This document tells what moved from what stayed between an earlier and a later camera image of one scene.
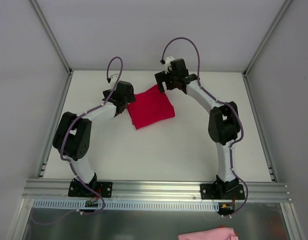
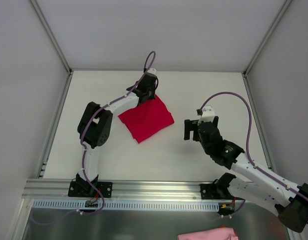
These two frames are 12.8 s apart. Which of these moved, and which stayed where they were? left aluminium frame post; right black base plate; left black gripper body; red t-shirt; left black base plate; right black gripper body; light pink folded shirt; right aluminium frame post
Moved: red t-shirt; left black gripper body; right black gripper body
Stayed: right aluminium frame post; light pink folded shirt; left black base plate; right black base plate; left aluminium frame post
